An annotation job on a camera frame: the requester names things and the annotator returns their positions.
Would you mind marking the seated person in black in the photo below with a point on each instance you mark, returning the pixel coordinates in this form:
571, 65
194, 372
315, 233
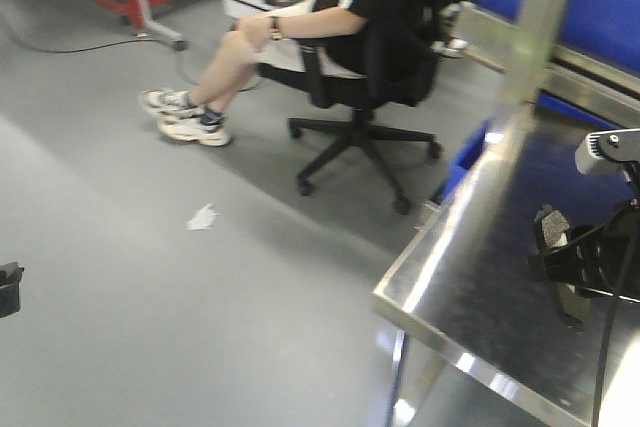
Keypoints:
343, 27

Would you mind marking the grey brake pad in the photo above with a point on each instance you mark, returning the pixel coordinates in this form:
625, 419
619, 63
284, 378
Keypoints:
550, 232

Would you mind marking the black office chair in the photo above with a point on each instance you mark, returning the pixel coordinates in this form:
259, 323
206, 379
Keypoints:
370, 117

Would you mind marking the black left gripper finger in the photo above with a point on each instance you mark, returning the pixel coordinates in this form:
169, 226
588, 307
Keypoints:
11, 276

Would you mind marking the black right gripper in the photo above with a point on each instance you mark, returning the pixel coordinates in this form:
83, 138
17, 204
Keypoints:
594, 265

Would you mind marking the stainless steel shelf frame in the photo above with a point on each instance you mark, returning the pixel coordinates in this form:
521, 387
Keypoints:
535, 64

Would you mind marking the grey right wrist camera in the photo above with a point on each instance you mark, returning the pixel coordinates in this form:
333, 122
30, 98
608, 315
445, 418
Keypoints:
603, 151

